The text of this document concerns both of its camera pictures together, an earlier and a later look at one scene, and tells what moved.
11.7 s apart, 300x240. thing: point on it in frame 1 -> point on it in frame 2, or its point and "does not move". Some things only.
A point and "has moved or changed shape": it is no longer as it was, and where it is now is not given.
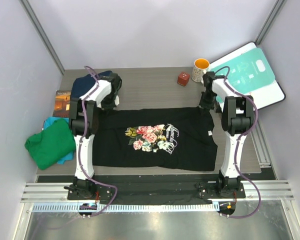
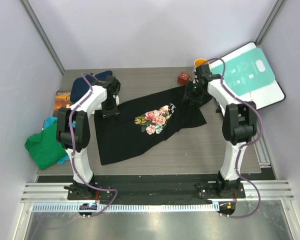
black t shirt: (181, 139) has moved or changed shape
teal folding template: (248, 72) does not move
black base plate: (157, 189) does not move
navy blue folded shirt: (81, 83) does not move
